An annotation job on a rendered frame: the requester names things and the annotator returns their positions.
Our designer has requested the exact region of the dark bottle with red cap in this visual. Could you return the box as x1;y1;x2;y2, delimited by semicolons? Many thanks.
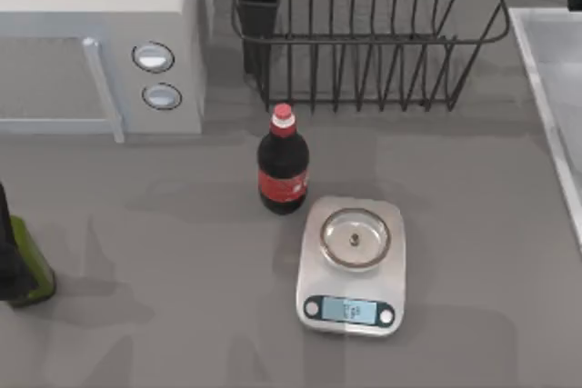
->
256;103;311;216

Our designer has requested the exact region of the silver kitchen scale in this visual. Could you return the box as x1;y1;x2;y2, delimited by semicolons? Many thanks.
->
295;194;407;339

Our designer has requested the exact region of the small microwave knob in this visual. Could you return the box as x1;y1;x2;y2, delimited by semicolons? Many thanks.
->
141;82;184;112

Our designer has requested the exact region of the black cutlery holder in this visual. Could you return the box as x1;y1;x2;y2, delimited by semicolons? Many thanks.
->
231;0;282;75

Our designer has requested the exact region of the large microwave knob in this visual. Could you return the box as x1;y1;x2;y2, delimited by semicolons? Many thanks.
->
131;41;176;75

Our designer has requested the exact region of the green bottle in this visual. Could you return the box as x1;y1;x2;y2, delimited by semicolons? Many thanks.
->
6;215;57;308

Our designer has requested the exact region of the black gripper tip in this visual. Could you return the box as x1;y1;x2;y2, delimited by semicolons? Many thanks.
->
0;182;38;302

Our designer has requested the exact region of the black wire dish rack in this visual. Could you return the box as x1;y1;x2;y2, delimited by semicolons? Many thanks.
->
230;0;510;113

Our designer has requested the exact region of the microwave door handle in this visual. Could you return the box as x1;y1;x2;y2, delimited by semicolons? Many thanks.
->
81;36;126;144

